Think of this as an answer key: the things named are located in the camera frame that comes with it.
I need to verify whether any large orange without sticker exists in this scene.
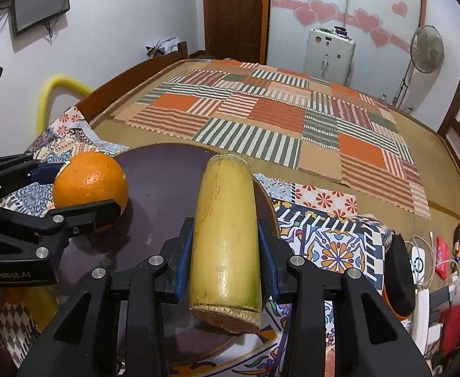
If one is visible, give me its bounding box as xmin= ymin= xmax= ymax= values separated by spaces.
xmin=53 ymin=151 xmax=129 ymax=213

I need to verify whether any yellow sugarcane piece back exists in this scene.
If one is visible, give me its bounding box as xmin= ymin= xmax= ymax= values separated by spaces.
xmin=189 ymin=154 xmax=262 ymax=334

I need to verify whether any person left hand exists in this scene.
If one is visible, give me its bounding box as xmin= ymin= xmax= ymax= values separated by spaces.
xmin=0 ymin=288 xmax=24 ymax=312

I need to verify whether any orange black device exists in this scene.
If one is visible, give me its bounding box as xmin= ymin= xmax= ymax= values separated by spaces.
xmin=382 ymin=234 xmax=415 ymax=321

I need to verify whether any yellow foam tube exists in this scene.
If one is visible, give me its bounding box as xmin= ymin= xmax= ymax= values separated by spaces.
xmin=35 ymin=74 xmax=93 ymax=136

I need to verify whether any patchwork patterned cloth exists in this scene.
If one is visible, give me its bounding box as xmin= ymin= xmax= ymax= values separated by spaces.
xmin=0 ymin=106 xmax=393 ymax=377

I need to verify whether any purple round plate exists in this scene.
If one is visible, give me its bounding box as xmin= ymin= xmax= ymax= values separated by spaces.
xmin=56 ymin=142 xmax=280 ymax=366

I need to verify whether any clothes pile by door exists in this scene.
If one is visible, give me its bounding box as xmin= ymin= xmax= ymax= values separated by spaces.
xmin=146 ymin=37 xmax=181 ymax=59

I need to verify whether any striped patchwork bed mat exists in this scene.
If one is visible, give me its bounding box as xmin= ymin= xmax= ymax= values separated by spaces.
xmin=112 ymin=60 xmax=430 ymax=218

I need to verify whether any white appliance box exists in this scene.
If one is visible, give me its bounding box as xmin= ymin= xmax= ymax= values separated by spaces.
xmin=303 ymin=26 xmax=356 ymax=86

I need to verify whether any brown wooden door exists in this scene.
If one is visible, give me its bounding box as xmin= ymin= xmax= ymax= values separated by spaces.
xmin=203 ymin=0 xmax=271 ymax=64

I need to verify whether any white standing fan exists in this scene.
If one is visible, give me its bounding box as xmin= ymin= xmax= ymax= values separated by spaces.
xmin=392 ymin=25 xmax=444 ymax=108

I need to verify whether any sliding wardrobe with hearts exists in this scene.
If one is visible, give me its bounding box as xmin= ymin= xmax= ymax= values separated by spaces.
xmin=267 ymin=0 xmax=426 ymax=96

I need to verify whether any white charger with cable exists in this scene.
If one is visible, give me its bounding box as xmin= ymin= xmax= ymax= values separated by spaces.
xmin=404 ymin=232 xmax=436 ymax=289

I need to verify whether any black wall mounted box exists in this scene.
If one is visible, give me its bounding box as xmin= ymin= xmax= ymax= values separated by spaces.
xmin=11 ymin=0 xmax=70 ymax=39

